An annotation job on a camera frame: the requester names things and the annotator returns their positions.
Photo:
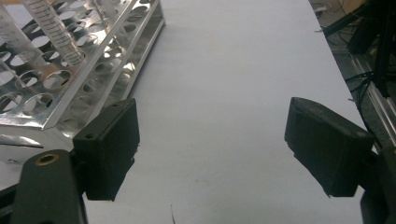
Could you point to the white table board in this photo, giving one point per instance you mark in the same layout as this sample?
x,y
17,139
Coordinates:
x,y
218,93

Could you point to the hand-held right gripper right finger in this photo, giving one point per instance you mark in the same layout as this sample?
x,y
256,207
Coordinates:
x,y
327,149

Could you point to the clear tube rack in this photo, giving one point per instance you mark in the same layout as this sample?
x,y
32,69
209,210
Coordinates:
x,y
37,119

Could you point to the red-capped test tube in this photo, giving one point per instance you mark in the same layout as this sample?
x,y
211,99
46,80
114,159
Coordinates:
x,y
51,26

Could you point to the aluminium floor rail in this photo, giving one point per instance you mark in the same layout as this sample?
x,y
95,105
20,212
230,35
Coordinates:
x,y
381,102

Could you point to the black tripod stand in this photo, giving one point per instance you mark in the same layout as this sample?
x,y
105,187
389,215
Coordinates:
x,y
384,46

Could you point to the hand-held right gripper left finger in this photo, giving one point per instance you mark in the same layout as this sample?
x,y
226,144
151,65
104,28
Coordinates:
x,y
106,149

